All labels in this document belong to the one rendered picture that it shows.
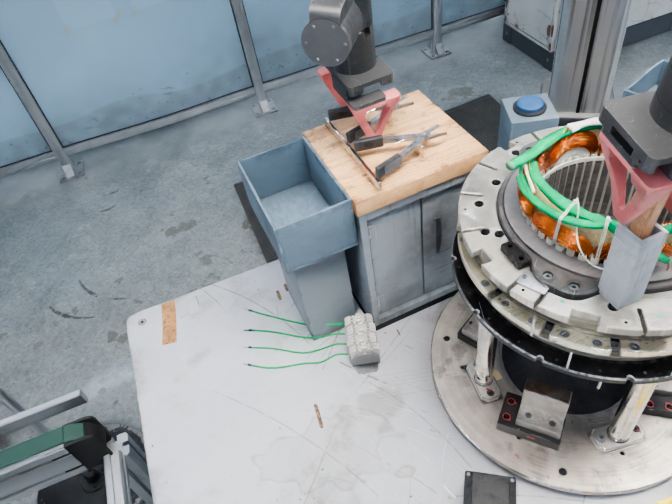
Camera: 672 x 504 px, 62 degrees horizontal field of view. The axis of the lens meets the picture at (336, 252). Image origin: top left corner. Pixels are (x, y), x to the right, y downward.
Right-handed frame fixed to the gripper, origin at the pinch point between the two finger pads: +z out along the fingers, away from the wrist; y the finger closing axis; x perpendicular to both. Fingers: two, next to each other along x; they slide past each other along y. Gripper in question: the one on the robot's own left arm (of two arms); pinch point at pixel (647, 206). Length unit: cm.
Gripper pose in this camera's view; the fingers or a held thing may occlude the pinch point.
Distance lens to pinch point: 51.9
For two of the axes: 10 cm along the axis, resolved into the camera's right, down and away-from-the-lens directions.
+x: -2.2, -7.5, 6.2
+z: 0.7, 6.3, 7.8
